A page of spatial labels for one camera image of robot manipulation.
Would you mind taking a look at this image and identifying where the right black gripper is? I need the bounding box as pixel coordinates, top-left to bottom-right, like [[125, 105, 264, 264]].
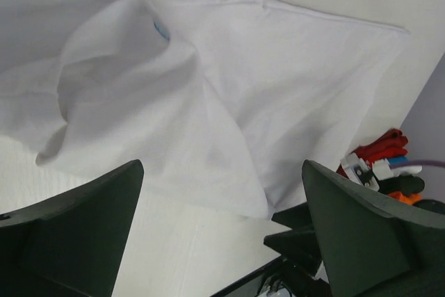
[[264, 153, 422, 269]]

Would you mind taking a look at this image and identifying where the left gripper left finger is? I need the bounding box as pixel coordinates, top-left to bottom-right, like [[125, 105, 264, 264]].
[[1, 160, 144, 296]]

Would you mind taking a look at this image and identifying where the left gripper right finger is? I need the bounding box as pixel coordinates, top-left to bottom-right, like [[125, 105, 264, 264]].
[[302, 160, 444, 296]]

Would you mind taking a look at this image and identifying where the orange t shirt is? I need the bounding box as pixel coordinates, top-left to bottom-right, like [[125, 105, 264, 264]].
[[388, 191, 422, 205]]

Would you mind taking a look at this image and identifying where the red t shirt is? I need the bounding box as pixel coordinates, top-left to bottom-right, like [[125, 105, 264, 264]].
[[350, 128, 409, 167]]

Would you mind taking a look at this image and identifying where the white t shirt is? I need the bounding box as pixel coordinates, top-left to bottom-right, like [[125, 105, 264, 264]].
[[1, 0, 410, 218]]

